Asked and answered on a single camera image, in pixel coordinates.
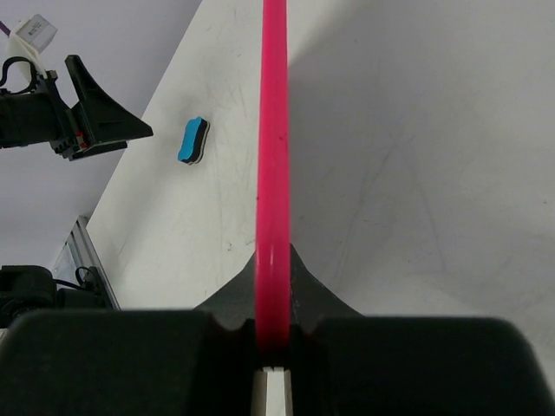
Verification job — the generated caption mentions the blue whiteboard eraser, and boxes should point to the blue whiteboard eraser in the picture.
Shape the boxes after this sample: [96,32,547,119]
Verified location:
[177,117,210,165]

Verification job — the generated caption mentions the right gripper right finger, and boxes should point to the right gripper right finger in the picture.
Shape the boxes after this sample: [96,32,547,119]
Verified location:
[288,253,554,415]

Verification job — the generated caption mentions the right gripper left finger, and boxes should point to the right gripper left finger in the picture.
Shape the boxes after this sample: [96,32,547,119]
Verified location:
[1,263,256,415]

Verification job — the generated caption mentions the aluminium mounting rail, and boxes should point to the aluminium mounting rail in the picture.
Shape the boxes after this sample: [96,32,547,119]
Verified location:
[52,216,120,310]

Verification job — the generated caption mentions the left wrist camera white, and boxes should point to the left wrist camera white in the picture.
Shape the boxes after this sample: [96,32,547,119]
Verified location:
[7,14,57,75]

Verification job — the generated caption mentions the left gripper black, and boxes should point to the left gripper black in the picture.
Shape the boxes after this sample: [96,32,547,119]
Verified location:
[1,55,153,160]

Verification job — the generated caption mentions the pink framed whiteboard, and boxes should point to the pink framed whiteboard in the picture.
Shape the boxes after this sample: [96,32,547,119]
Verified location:
[254,0,291,367]

